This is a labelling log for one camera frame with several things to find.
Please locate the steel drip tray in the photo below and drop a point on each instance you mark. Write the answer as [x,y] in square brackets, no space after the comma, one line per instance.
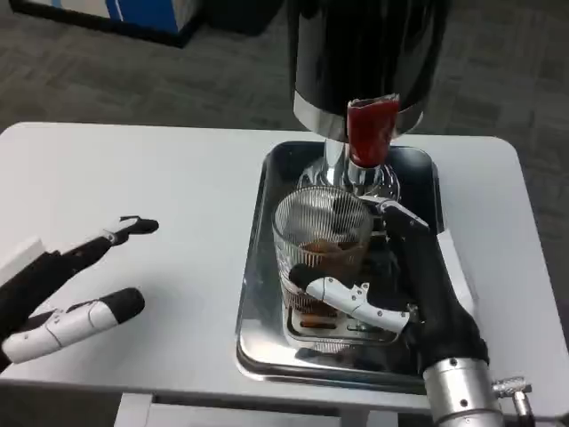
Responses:
[262,267]

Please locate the slotted steel grid plate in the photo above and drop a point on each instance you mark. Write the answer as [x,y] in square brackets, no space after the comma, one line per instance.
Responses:
[320,335]

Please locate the blue and white cabinet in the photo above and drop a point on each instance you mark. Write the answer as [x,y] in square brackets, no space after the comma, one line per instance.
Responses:
[133,18]

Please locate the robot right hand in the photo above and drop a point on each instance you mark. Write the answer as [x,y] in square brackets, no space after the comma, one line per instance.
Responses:
[435,302]

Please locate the black steel drink dispenser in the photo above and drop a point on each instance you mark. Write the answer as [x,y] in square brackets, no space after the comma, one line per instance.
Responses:
[364,44]

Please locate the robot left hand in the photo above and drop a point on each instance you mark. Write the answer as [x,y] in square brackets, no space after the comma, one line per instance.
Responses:
[26,284]

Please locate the clear ribbed glass cup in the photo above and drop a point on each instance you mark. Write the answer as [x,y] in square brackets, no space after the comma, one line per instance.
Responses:
[311,240]

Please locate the silver right robot forearm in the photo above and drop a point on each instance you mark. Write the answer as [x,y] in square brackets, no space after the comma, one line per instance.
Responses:
[458,391]

